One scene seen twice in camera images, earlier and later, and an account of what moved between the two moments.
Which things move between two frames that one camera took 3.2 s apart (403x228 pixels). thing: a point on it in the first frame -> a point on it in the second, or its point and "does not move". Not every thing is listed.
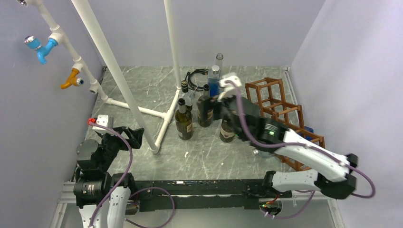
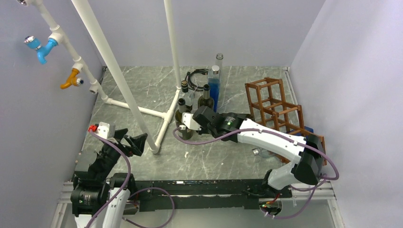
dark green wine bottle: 184,121 does not move
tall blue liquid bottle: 214,82 does not move
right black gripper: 212,102 -> 203,131
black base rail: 206,194 does not move
